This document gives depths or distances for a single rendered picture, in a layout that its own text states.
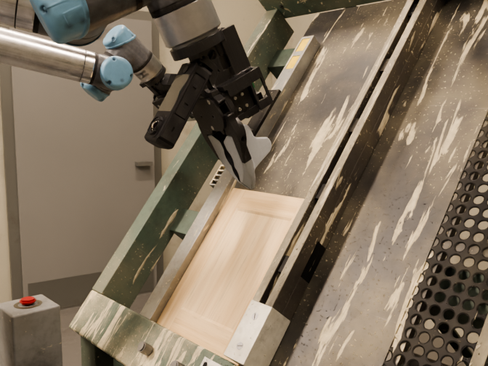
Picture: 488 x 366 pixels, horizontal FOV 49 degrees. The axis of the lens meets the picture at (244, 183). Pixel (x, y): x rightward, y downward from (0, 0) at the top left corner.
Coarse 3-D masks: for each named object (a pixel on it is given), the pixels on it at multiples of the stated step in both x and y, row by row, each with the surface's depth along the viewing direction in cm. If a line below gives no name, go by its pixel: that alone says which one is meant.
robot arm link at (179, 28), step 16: (208, 0) 65; (160, 16) 69; (176, 16) 63; (192, 16) 64; (208, 16) 65; (160, 32) 66; (176, 32) 64; (192, 32) 64; (208, 32) 65; (176, 48) 66
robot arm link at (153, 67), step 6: (150, 60) 142; (156, 60) 144; (150, 66) 143; (156, 66) 144; (138, 72) 143; (144, 72) 143; (150, 72) 143; (156, 72) 144; (144, 78) 144; (150, 78) 144
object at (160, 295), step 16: (304, 48) 163; (304, 64) 162; (288, 80) 158; (288, 96) 159; (272, 112) 155; (272, 128) 156; (224, 176) 150; (224, 192) 146; (208, 208) 145; (192, 224) 146; (208, 224) 144; (192, 240) 142; (176, 256) 142; (192, 256) 141; (176, 272) 138; (160, 288) 138; (160, 304) 136
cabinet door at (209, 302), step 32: (256, 192) 141; (224, 224) 141; (256, 224) 134; (288, 224) 127; (224, 256) 134; (256, 256) 128; (192, 288) 134; (224, 288) 128; (256, 288) 121; (160, 320) 134; (192, 320) 128; (224, 320) 122
